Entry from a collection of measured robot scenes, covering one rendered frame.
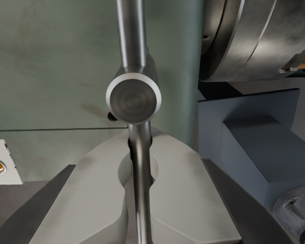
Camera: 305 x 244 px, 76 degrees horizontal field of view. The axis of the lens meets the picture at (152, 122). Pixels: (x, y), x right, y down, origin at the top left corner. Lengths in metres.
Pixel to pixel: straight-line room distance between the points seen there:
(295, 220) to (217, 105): 0.44
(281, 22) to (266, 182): 0.43
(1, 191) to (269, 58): 2.52
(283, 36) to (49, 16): 0.26
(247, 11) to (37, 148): 0.30
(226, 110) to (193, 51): 0.63
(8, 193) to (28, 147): 2.28
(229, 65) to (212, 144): 0.64
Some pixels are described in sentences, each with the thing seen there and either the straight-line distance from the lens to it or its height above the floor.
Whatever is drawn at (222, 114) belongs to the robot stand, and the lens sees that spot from 0.85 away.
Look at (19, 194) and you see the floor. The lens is 2.52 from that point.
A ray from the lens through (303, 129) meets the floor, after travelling 2.17.
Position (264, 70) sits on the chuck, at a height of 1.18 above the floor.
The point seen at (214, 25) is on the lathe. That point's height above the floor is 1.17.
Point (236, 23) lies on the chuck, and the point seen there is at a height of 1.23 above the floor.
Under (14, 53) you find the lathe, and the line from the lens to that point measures 0.26.
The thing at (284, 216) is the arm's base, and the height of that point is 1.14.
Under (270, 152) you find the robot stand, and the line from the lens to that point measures 0.72.
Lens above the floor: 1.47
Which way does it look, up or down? 63 degrees down
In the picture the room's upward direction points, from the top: 177 degrees clockwise
